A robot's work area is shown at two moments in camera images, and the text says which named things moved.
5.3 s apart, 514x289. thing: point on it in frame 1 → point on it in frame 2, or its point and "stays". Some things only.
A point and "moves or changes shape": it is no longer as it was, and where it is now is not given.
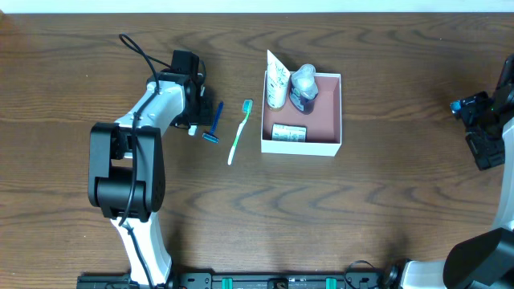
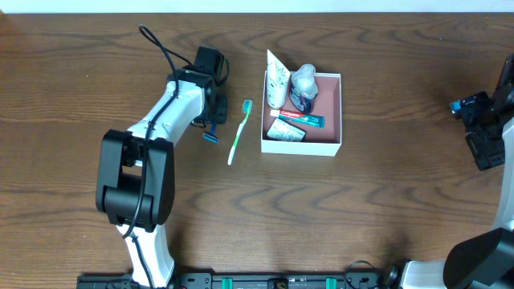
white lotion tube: [278, 79] stays
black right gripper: [483, 148] stays
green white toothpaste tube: [192, 130] moves or changes shape
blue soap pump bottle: [303, 87] stays
